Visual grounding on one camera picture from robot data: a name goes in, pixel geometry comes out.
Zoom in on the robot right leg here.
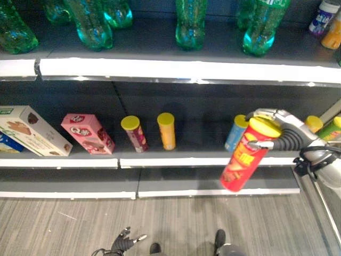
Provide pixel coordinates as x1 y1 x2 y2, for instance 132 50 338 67
215 243 247 256

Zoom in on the green chips can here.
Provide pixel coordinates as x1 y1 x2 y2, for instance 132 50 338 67
317 116 341 142

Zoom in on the yellow-lidded chips can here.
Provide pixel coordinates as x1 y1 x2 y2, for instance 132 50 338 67
305 115 324 134

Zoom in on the green plastic soda bottle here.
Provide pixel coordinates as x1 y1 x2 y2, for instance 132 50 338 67
0 0 39 54
42 0 72 26
242 0 293 57
63 0 115 52
175 0 208 51
236 0 256 30
103 0 134 29

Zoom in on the white cookie box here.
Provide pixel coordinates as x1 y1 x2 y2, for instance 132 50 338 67
0 105 74 157

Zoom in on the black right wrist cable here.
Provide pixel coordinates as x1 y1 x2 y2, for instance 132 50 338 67
292 146 339 177

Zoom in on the narrow grey shelf board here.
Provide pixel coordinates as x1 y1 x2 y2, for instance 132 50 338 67
0 46 38 82
0 167 141 200
0 145 119 170

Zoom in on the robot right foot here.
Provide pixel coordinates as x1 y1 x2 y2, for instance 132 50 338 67
214 229 227 249

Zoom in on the blue chips can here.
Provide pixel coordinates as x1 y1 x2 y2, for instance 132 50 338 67
224 114 250 153

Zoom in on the orange chips can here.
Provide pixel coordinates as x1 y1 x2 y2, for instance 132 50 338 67
157 112 177 151

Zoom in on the orange juice bottle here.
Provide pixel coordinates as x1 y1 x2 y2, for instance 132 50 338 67
321 12 341 50

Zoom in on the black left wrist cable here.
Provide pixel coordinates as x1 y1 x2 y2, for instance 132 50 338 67
91 247 113 256

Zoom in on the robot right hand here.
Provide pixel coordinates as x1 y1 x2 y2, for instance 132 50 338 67
245 108 327 150

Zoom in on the maroon chips can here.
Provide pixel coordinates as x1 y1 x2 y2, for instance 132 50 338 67
120 115 149 154

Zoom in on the blue snack box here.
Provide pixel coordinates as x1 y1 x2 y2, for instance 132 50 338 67
0 132 25 154

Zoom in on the pink snack box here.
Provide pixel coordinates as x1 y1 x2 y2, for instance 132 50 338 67
60 113 116 155

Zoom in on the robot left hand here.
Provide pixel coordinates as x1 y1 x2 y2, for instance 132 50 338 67
110 226 148 254

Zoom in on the white purple drink bottle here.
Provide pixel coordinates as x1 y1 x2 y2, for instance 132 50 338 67
308 0 341 36

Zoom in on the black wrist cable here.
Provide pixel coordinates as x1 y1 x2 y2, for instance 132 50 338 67
91 247 113 256
292 146 339 177

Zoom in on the red chips can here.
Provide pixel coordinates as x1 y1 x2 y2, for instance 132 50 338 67
220 116 282 193

